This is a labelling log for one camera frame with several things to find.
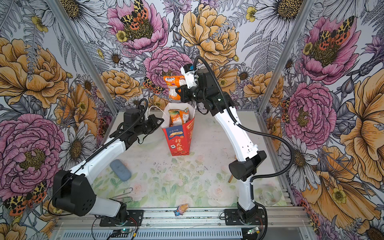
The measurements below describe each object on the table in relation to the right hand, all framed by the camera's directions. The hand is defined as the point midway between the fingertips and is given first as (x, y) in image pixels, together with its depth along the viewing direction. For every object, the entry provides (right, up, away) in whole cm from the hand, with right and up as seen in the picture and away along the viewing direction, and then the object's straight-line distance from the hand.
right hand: (178, 94), depth 69 cm
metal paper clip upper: (-31, -49, +14) cm, 60 cm away
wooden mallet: (+28, -45, +18) cm, 56 cm away
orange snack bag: (-2, -10, +20) cm, 23 cm away
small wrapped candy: (+1, -56, +5) cm, 56 cm away
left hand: (-9, -13, +13) cm, 21 cm away
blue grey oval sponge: (-35, -41, +18) cm, 57 cm away
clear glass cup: (+46, -50, +12) cm, 69 cm away
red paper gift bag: (-2, -21, +16) cm, 27 cm away
